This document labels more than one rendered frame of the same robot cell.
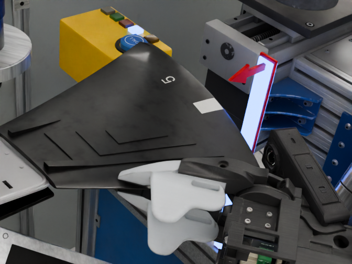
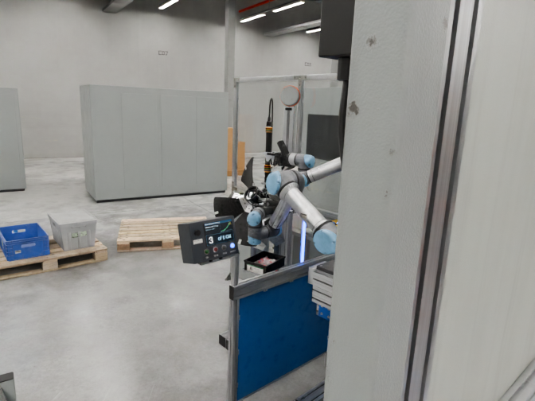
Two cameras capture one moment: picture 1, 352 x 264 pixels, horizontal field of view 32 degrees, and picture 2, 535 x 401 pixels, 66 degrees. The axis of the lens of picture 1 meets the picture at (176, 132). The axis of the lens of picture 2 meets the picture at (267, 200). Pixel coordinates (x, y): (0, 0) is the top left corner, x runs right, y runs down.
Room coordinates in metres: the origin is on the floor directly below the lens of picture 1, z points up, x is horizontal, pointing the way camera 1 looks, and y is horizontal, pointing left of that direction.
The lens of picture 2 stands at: (0.59, -2.50, 1.79)
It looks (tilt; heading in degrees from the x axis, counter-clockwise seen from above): 13 degrees down; 94
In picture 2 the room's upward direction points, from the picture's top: 2 degrees clockwise
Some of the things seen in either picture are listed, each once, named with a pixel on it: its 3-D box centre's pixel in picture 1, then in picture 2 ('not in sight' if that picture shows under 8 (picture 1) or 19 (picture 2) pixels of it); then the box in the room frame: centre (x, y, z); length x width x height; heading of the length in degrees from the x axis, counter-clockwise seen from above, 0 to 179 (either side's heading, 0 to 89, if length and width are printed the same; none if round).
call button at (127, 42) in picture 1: (133, 44); not in sight; (0.81, 0.08, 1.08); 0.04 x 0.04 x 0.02
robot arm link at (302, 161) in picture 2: not in sight; (304, 161); (0.61, -0.01, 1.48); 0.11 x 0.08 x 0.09; 147
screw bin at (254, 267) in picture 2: not in sight; (264, 263); (0.40, -0.11, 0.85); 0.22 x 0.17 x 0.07; 61
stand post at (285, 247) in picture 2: not in sight; (283, 269); (0.50, 0.48, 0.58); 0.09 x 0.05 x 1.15; 137
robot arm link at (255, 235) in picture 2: not in sight; (256, 234); (0.36, -0.25, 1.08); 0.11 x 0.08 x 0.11; 45
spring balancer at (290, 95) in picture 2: not in sight; (290, 95); (0.48, 0.86, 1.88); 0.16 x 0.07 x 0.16; 172
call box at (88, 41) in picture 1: (113, 61); not in sight; (0.84, 0.12, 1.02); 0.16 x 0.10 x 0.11; 47
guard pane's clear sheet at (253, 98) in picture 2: not in sight; (338, 148); (0.87, 0.67, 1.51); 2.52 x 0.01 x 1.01; 137
